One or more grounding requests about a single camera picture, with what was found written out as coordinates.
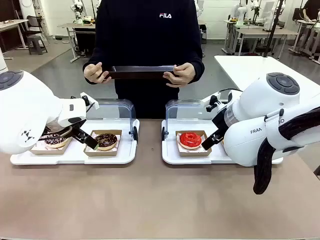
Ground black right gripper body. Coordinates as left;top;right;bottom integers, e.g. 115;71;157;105
211;107;230;132

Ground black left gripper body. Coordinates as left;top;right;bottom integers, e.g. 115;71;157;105
46;119;88;138

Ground red glazed donut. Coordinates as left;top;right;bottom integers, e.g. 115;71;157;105
175;130;213;158
176;131;203;150

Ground dark brown serving tray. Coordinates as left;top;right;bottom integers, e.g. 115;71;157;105
107;65;177;80

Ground person left forearm black sleeve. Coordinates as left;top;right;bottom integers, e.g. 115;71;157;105
186;47;204;83

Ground person right forearm black sleeve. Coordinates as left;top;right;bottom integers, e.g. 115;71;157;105
83;48;104;73

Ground chocolate donut pink white sprinkles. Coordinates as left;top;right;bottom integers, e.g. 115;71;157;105
42;133;70;149

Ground brown cardboard donut tray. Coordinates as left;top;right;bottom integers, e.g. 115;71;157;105
30;136;74;155

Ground chocolate glazed donut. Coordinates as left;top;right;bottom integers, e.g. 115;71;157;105
83;129;123;157

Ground chocolate donut gold sprinkles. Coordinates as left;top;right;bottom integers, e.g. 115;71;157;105
93;133;118;151

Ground person torso black FILA sweatshirt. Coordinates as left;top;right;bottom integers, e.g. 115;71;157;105
83;0;204;120

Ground background person in black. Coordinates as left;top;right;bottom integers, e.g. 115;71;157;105
298;0;320;25

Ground person right hand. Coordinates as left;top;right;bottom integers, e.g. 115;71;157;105
83;61;113;85

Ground person left hand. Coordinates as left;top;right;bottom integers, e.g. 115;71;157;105
162;62;196;88

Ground white display case base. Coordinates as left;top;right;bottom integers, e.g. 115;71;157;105
9;117;140;166
161;118;284;166

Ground clear display case lid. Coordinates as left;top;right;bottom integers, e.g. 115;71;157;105
86;98;138;141
165;99;227;141

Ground white side table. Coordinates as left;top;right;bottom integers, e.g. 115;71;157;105
214;54;320;101

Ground grey step stool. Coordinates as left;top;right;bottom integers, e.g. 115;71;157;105
26;34;49;55

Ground white cylindrical air purifier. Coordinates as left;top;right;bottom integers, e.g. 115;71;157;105
0;47;7;73

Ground beige background workbench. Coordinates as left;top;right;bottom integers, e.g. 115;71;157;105
231;26;300;57

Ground grey background desk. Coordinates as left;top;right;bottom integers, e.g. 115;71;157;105
57;22;97;63

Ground black stand pole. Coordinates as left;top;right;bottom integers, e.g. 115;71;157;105
263;0;286;58

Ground black office chair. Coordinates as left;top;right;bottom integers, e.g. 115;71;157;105
25;15;46;36

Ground white desk with wooden edge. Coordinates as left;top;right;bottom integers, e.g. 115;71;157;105
0;19;30;50

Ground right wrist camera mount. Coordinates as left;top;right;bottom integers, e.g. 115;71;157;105
201;92;223;113

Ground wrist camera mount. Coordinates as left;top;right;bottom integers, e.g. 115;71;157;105
79;92;100;111
201;92;223;113

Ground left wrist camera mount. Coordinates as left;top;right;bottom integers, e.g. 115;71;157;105
79;92;100;111

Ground black braided cable sleeve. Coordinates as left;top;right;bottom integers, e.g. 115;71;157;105
252;107;320;195

